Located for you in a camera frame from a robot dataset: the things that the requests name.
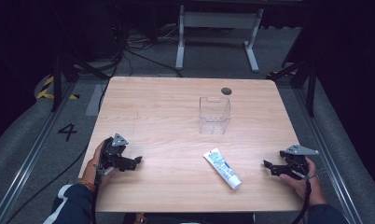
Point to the aluminium floor rail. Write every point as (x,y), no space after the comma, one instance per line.
(328,155)
(30,157)

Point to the clear plastic container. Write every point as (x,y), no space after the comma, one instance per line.
(214,115)

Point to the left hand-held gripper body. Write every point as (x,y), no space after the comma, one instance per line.
(113,151)

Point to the person's right hand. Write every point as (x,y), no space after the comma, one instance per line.
(307,186)

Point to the black metal stand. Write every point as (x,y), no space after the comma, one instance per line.
(302,77)
(61,79)

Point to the yellow black floor tape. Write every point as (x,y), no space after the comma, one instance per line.
(47,90)

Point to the white toothpaste tube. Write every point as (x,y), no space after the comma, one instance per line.
(223,168)

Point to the grey metal table frame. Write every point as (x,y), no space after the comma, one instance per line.
(218,21)

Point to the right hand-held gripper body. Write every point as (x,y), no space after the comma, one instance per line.
(296,158)

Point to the person's left hand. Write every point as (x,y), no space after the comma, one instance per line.
(92,168)

